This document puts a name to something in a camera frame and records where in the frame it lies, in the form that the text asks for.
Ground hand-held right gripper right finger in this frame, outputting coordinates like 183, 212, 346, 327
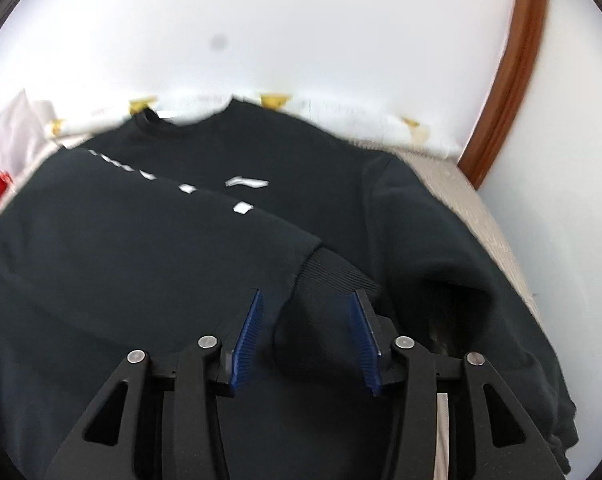
347, 287, 566, 480

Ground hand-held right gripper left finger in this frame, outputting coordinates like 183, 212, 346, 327
43, 287, 265, 480

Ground black sweatshirt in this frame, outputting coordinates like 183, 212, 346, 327
0, 95, 579, 480

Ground striped beige mattress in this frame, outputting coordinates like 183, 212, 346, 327
396, 147, 549, 480

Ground white pillow yellow ducks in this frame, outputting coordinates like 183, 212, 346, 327
46, 91, 462, 161

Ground white plastic bag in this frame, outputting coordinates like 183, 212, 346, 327
0, 87, 56, 181

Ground brown wooden door frame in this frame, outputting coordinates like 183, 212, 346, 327
456, 0, 554, 191

